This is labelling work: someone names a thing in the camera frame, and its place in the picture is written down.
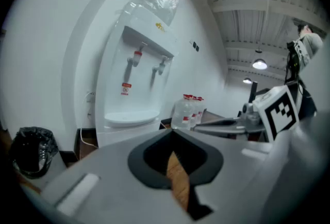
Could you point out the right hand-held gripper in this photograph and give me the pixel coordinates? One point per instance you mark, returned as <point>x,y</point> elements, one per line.
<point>278,112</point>

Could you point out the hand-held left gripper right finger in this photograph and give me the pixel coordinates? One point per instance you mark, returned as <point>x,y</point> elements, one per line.
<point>245,179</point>

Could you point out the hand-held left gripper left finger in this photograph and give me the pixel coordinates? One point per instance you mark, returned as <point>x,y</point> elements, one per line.
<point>108,166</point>

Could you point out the white water dispenser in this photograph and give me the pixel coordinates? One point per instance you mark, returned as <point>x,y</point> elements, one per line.
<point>144,94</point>

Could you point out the pendant ceiling lamp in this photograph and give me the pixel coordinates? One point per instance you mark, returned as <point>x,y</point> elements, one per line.
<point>247,81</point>
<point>260,64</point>

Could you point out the white drip tray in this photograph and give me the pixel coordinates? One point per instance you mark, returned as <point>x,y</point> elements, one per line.
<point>131,115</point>

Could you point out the red warning sticker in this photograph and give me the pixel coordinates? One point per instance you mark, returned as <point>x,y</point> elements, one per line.
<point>125,90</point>

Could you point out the grey bin with black bag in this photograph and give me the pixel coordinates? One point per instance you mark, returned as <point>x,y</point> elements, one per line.
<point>31,145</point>

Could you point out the yellow sticker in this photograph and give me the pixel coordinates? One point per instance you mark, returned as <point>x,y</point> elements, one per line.
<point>160,27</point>

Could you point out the black stand post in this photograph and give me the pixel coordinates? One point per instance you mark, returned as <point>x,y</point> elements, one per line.
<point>254,91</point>

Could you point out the white wall socket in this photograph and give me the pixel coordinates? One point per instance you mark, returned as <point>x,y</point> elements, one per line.
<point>91,97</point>

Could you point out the black wall socket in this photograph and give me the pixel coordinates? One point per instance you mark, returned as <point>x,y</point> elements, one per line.
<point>194,44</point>
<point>197,48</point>

